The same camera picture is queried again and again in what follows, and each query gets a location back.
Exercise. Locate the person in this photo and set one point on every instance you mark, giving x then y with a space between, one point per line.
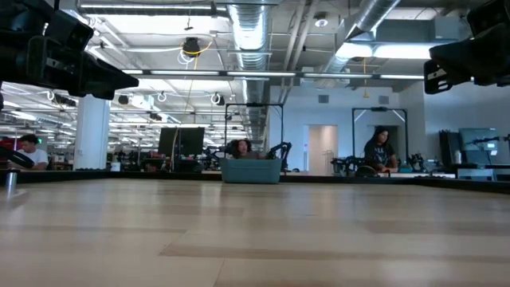
32 155
380 149
243 148

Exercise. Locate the black table frame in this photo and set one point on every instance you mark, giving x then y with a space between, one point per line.
179 175

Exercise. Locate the pale door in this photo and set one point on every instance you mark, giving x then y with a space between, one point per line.
322 143

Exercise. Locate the bright ceiling light panel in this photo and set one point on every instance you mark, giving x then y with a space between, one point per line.
398 51

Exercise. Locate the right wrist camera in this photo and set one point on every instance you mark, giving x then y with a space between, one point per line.
490 16

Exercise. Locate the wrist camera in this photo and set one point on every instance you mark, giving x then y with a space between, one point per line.
490 16
69 32

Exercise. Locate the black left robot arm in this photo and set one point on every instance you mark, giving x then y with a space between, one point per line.
12 48

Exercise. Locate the long ceiling light bar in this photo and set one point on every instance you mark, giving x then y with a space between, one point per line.
259 73

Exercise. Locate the black gantry frame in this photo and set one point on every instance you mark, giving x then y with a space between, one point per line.
378 108
255 104

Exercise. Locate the smooth silver air duct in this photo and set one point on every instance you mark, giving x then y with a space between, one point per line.
370 16

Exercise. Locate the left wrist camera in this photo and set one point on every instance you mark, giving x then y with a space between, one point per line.
69 32

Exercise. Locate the teal plastic bin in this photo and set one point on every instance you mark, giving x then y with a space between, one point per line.
251 171

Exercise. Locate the white bottle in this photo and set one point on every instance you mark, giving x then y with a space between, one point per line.
457 158

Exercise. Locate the ribbed silver air duct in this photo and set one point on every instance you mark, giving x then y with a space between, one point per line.
251 32

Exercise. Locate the black computer monitor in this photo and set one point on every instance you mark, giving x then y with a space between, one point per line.
187 141

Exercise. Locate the grey monitor with lit screen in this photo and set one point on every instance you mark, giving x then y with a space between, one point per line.
474 137

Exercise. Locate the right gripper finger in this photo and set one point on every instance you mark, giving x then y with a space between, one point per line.
458 57
436 77

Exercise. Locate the white pillar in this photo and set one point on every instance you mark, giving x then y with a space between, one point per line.
91 135

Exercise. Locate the black ceiling camera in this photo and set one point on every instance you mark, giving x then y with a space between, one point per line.
191 47

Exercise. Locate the black background robot arm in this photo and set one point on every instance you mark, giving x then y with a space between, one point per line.
283 149
217 153
416 161
346 163

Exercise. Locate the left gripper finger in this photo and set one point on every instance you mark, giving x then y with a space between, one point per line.
101 93
107 77

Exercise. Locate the silver metal post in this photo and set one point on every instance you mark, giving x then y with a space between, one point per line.
11 181

